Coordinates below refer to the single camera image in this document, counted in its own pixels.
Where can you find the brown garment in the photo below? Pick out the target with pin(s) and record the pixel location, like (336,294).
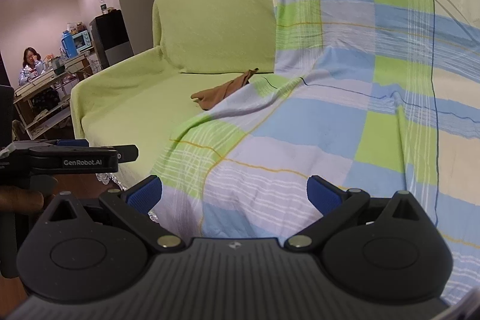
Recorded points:
(213,95)

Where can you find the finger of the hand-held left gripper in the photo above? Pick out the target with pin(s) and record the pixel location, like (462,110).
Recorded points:
(73,143)
(127,153)

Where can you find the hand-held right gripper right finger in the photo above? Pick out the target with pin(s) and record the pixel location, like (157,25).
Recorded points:
(321,193)

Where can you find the green covered sofa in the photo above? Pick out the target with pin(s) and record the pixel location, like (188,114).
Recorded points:
(210,24)

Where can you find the green pot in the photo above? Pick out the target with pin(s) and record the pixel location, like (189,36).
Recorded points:
(59,68)

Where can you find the black refrigerator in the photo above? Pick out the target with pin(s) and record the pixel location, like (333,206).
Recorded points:
(112,37)

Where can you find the checkered bed sheet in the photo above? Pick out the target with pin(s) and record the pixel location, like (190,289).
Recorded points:
(337,117)

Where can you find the wooden shelf table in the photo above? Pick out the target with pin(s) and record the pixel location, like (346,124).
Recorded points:
(45,106)

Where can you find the person's left hand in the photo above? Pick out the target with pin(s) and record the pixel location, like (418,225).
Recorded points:
(22,200)

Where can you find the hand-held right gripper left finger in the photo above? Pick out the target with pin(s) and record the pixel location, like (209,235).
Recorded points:
(144,192)

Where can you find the clear plastic bottle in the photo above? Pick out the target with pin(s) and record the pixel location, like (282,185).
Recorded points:
(101,5)

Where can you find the blue thermos jug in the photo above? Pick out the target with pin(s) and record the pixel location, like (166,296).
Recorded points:
(68,46)

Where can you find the light blue toaster oven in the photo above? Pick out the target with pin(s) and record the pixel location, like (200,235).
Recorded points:
(82,40)

